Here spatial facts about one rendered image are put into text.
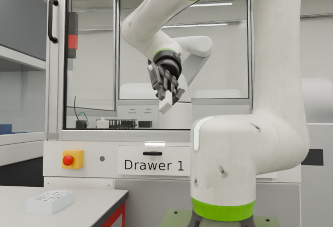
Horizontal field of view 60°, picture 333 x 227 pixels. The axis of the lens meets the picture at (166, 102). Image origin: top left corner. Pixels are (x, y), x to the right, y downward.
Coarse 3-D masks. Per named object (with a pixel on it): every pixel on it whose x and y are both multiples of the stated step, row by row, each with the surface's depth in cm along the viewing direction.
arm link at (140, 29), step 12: (144, 0) 81; (156, 0) 74; (168, 0) 71; (180, 0) 69; (132, 12) 89; (144, 12) 81; (156, 12) 77; (168, 12) 75; (132, 24) 88; (144, 24) 84; (156, 24) 83; (132, 36) 91; (144, 36) 89; (156, 36) 93; (144, 48) 94
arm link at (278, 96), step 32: (256, 0) 65; (288, 0) 62; (256, 32) 66; (288, 32) 62; (256, 64) 66; (288, 64) 62; (256, 96) 66; (288, 96) 61; (288, 128) 60; (288, 160) 60
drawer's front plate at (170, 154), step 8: (120, 152) 114; (128, 152) 114; (136, 152) 113; (168, 152) 112; (176, 152) 111; (184, 152) 111; (120, 160) 114; (136, 160) 113; (144, 160) 113; (152, 160) 112; (160, 160) 112; (168, 160) 112; (176, 160) 111; (184, 160) 111; (120, 168) 114; (136, 168) 113; (152, 168) 112; (176, 168) 111; (184, 168) 111
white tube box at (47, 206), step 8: (48, 192) 95; (56, 192) 96; (72, 192) 95; (32, 200) 85; (48, 200) 86; (56, 200) 86; (64, 200) 90; (72, 200) 95; (32, 208) 84; (40, 208) 84; (48, 208) 83; (56, 208) 86
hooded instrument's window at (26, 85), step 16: (0, 64) 146; (16, 64) 158; (0, 80) 145; (16, 80) 158; (32, 80) 172; (0, 96) 145; (16, 96) 158; (32, 96) 172; (0, 112) 145; (16, 112) 158; (32, 112) 172; (0, 128) 145; (16, 128) 157; (32, 128) 172
